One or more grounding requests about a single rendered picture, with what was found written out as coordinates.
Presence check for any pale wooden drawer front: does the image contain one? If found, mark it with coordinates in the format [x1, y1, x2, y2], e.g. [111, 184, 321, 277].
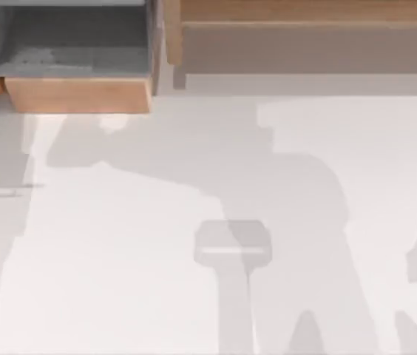
[3, 75, 154, 115]

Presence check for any wooden cupboard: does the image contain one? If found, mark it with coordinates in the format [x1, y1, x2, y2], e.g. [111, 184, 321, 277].
[164, 0, 417, 89]

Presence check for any pulled-out grey drawer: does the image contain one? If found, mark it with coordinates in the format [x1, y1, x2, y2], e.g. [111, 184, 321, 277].
[0, 0, 156, 79]

